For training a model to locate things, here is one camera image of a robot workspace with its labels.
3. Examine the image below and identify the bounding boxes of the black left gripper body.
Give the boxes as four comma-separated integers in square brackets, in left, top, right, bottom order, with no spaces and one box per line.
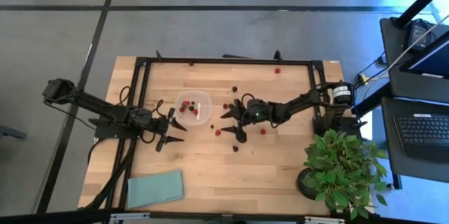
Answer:
[151,107,176,153]

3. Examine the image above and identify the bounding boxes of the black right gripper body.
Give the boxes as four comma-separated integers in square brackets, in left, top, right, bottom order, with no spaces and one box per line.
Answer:
[233,98,264,144]

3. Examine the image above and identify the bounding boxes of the clear plastic tupperware container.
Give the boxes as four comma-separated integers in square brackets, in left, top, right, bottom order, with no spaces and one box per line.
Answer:
[174,89,213,127]

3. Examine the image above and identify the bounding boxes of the teal folded cloth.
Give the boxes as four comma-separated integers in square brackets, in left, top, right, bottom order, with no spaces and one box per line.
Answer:
[126,169,185,210]

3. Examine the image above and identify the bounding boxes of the black plant pot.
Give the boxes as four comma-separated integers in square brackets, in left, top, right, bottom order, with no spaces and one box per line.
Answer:
[296,167,319,200]

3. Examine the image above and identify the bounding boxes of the green leafy plant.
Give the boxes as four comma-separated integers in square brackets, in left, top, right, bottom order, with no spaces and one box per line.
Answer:
[302,128,389,220]

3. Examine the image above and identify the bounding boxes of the black rig pole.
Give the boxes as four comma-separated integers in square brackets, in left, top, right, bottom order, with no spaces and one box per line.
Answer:
[352,82,394,113]
[395,0,449,29]

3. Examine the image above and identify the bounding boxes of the black rig crossbar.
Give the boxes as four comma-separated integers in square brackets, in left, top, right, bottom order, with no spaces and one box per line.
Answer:
[0,209,449,224]

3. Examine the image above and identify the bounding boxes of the grey furniture foot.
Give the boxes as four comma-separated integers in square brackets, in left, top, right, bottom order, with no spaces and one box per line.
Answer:
[0,124,28,141]

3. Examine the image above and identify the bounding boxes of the dark grey desk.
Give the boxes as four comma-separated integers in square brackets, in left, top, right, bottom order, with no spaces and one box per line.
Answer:
[380,16,449,99]
[380,96,449,190]

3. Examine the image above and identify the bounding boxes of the black keyboard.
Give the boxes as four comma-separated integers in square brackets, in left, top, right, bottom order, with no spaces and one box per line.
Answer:
[392,114,449,164]

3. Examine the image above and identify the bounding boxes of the black power adapter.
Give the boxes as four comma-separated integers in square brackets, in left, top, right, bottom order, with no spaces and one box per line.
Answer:
[406,19,436,52]

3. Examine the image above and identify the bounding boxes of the black monitor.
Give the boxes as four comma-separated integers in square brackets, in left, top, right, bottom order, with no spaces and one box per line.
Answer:
[399,29,449,80]

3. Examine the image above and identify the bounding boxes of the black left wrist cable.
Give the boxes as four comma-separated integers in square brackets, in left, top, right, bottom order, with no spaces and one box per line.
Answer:
[140,99,165,145]

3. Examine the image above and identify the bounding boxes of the black metal table frame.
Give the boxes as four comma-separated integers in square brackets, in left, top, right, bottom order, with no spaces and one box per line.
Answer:
[105,56,330,211]

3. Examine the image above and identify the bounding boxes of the black cable bundle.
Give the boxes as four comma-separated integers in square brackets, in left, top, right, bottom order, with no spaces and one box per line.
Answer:
[83,138,138,211]

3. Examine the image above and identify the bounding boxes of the silver metal bracket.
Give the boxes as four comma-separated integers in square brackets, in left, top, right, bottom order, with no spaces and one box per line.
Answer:
[109,212,151,223]
[304,216,347,224]

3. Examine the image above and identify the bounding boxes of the black floor cables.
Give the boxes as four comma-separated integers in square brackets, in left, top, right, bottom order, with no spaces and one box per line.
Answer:
[346,51,391,103]

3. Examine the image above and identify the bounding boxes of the white thin cable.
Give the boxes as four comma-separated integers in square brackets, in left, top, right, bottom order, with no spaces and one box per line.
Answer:
[385,13,449,74]

